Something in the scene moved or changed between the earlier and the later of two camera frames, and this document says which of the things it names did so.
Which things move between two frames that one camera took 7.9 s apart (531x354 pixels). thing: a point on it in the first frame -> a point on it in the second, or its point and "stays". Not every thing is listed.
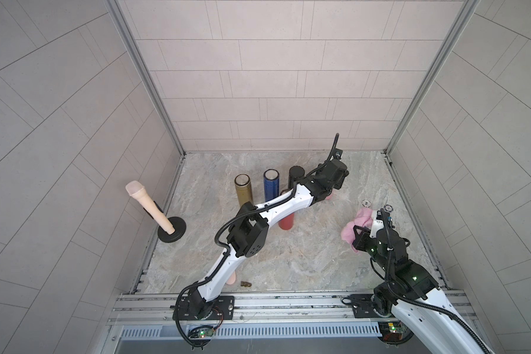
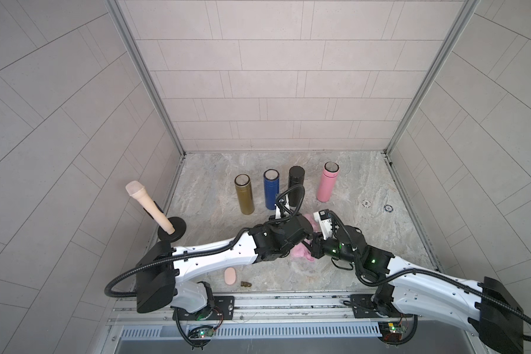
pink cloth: (363, 218) -> (302, 250)
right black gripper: (359, 240) -> (316, 248)
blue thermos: (271, 184) stays
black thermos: (294, 172) stays
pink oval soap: (232, 279) stays
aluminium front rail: (324, 308) stays
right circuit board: (392, 332) stays
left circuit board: (201, 333) stays
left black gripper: (338, 179) -> (273, 222)
